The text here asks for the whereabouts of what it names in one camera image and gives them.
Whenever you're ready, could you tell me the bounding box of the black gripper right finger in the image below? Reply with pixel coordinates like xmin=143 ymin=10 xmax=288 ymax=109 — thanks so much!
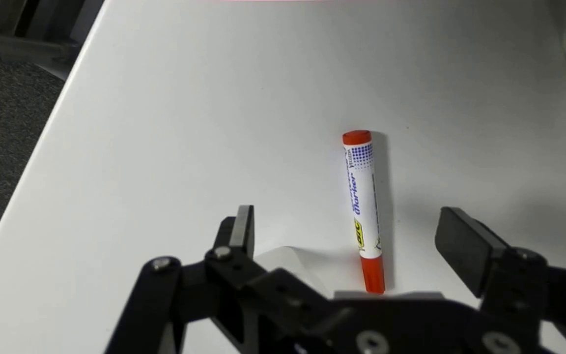
xmin=433 ymin=207 xmax=566 ymax=354

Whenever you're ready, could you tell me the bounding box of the red whiteboard marker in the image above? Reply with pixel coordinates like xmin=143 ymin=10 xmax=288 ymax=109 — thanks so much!
xmin=339 ymin=128 xmax=388 ymax=295

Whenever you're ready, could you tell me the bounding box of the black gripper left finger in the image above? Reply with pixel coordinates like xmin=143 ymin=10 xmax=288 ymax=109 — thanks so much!
xmin=103 ymin=205 xmax=349 ymax=354

